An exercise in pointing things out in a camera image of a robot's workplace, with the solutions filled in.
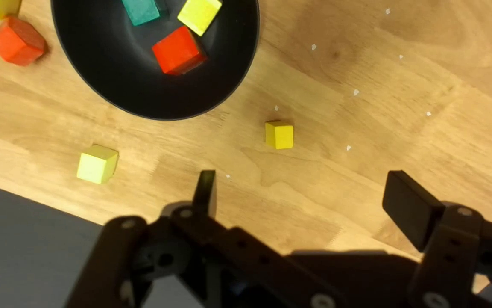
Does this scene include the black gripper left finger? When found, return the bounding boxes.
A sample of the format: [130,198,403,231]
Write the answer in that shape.
[65,169,328,308]

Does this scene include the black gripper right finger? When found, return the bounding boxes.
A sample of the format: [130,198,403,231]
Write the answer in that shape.
[381,169,492,308]

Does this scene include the red wooden block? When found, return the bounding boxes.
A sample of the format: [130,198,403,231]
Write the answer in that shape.
[150,24,207,77]

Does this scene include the teal wooden block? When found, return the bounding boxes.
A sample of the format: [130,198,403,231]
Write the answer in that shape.
[121,0,162,27]

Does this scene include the small yellow wooden block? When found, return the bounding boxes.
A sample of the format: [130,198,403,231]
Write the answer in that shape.
[176,0,224,37]

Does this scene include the black bowl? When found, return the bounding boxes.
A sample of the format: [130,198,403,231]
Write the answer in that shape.
[50,0,261,121]

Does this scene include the pale yellow-green wooden block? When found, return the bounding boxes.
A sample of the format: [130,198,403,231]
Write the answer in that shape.
[75,142,121,186]

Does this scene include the orange wooden block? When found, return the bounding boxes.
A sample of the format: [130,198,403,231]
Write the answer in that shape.
[0,15,50,66]

